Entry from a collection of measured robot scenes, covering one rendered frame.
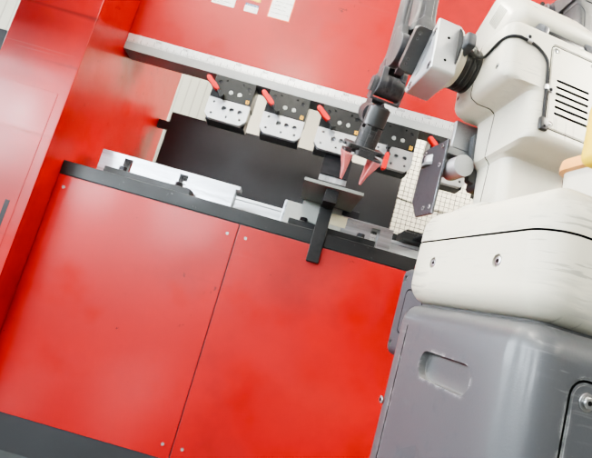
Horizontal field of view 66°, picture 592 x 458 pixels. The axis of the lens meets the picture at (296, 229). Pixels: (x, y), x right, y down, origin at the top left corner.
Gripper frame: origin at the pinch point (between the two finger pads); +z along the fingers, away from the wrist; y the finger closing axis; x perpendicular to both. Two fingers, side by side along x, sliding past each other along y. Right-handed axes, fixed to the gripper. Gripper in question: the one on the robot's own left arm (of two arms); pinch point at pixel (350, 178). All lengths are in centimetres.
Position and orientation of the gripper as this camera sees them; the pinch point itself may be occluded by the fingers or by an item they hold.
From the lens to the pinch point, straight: 123.6
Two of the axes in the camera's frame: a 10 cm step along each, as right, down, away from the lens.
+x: 0.7, 3.5, -9.3
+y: -9.4, -3.0, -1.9
